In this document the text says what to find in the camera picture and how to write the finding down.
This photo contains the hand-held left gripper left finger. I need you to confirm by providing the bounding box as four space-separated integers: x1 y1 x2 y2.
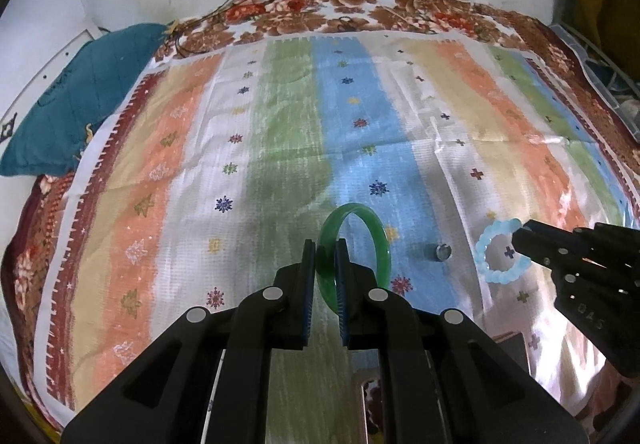
60 239 318 444

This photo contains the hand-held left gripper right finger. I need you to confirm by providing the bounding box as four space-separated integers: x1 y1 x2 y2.
335 239 587 444

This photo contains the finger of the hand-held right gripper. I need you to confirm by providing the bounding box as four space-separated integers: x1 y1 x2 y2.
520 220 640 275
512 231 631 298

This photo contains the light blue bead bracelet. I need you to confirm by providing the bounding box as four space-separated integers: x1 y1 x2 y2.
474 219 526 285

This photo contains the green jade bangle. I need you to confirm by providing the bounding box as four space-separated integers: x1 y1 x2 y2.
316 204 391 313

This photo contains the embossed metal tin box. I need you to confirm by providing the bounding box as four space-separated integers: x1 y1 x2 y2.
350 331 532 444

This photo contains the striped pastel cloth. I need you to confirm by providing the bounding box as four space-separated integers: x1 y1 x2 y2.
42 31 638 430

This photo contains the brown floral blanket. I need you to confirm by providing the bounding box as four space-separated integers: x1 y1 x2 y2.
0 0 640 444

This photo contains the teal pillow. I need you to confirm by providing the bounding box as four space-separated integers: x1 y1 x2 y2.
0 23 169 177

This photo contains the small silver ring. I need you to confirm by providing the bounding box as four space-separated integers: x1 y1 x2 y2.
424 243 454 263

